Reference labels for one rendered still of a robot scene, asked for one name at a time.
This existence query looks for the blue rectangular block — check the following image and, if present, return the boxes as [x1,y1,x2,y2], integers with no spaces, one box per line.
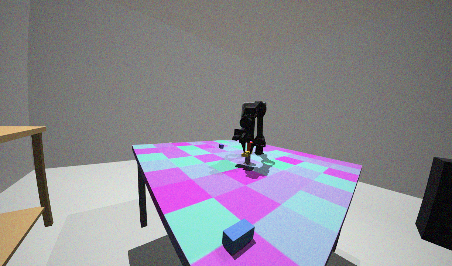
[222,219,255,254]

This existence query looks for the yellow bar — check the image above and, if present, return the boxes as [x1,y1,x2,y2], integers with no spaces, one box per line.
[241,142,253,158]

